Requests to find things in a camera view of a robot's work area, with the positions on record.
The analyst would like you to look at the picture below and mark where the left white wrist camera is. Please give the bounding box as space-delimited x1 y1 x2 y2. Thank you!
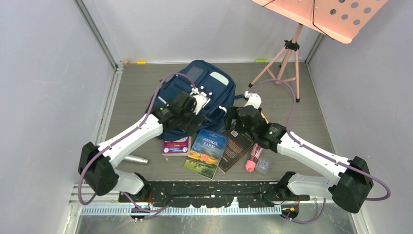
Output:
190 87 210 115

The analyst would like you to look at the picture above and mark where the navy blue backpack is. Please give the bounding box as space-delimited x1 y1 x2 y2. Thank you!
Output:
148 60 243 141

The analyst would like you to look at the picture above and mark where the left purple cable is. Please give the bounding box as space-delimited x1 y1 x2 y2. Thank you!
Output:
78 72 197 221

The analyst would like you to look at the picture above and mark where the pink music stand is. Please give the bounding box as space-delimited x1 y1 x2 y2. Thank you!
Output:
247 0 390 103

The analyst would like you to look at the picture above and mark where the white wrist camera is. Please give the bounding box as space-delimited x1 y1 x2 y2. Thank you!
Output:
244 91 262 109
190 87 210 115

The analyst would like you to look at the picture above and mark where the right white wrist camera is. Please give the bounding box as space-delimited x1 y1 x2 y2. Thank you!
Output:
244 91 262 109

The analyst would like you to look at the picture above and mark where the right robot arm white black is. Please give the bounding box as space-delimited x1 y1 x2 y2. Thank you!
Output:
225 105 374 214

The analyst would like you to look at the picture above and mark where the green marker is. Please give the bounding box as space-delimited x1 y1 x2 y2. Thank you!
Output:
254 59 268 63

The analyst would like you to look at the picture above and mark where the dark brown hardcover book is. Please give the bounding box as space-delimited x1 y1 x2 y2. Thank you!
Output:
219 126 255 174

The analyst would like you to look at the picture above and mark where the silver metal bottle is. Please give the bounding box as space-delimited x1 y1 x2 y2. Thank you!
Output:
123 155 149 164

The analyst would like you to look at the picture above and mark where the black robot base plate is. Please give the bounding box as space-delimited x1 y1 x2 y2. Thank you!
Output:
131 180 310 208

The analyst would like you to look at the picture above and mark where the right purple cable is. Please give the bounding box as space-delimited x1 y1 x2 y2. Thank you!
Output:
248 79 391 224

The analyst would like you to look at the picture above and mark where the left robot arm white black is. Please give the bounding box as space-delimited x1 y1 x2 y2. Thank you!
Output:
78 91 210 202

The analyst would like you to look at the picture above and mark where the Animal Farm book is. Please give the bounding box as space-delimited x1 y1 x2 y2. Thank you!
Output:
183 129 228 179

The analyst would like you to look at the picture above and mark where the clear bag of clips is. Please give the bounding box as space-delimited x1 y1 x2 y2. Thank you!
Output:
255 158 271 175

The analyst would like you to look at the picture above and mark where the purple paperback book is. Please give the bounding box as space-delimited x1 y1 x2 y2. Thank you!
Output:
161 136 191 156

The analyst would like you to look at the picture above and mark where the purple cable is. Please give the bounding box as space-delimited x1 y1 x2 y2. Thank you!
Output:
248 79 391 224
78 72 197 221

